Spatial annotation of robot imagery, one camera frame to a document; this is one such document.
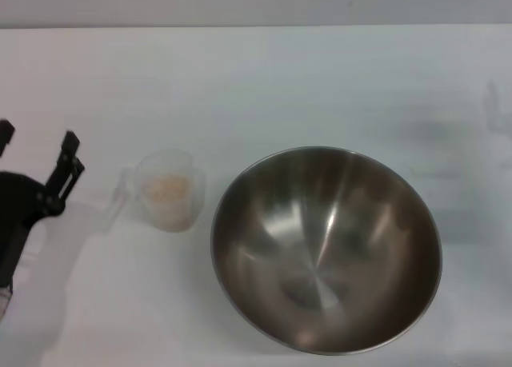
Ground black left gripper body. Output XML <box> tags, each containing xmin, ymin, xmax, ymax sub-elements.
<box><xmin>0</xmin><ymin>170</ymin><xmax>67</xmax><ymax>292</ymax></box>

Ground white rice grains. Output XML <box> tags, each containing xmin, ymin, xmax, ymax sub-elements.
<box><xmin>144</xmin><ymin>174</ymin><xmax>190</xmax><ymax>203</ymax></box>

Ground stainless steel mixing bowl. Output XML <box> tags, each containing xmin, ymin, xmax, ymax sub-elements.
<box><xmin>210</xmin><ymin>145</ymin><xmax>443</xmax><ymax>356</ymax></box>

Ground clear plastic measuring cup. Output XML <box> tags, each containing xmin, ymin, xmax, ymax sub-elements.
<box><xmin>111</xmin><ymin>150</ymin><xmax>207</xmax><ymax>234</ymax></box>

